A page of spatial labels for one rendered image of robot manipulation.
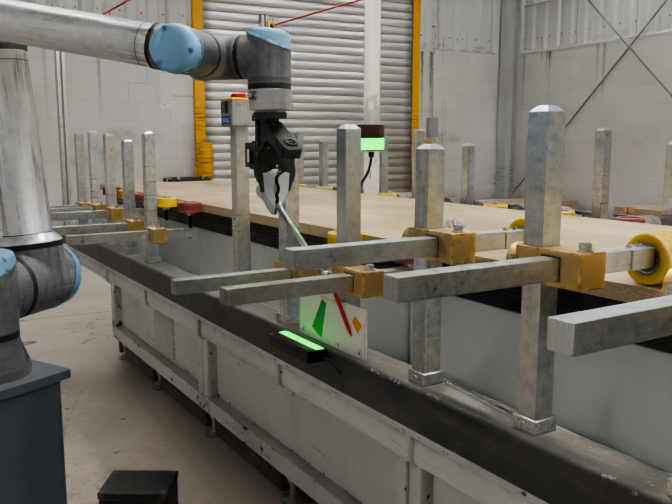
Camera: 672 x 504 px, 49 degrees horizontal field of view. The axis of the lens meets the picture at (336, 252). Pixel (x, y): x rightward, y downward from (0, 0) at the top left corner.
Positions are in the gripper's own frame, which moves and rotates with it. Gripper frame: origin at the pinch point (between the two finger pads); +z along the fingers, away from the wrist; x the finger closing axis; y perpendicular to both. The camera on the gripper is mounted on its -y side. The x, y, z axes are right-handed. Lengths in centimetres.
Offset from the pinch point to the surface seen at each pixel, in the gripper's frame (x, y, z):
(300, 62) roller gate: -413, 729, -117
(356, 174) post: -8.5, -17.8, -7.7
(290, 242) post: -7.3, 7.1, 8.5
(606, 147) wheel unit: -116, 9, -12
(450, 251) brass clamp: -5, -50, 3
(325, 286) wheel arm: 0.8, -21.6, 12.9
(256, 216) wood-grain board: -24, 60, 8
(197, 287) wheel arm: 16.5, 3.4, 15.7
